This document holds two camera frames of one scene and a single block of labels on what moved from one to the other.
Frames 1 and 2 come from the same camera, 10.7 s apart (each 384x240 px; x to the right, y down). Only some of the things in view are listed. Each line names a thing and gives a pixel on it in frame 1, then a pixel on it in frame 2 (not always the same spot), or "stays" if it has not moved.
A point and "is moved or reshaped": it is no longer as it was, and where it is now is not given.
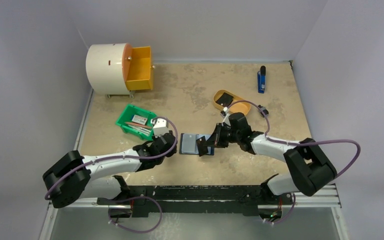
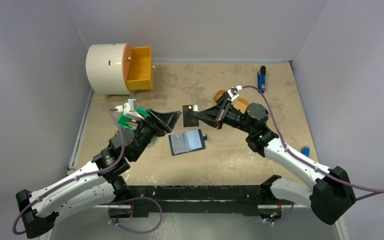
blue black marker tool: [261, 75] stays
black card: [202, 146] to [189, 119]
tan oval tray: [240, 107] stays
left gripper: [154, 139] to [167, 120]
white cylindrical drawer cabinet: [104, 70] stays
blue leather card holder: [188, 143] is moved or reshaped
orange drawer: [137, 72] stays
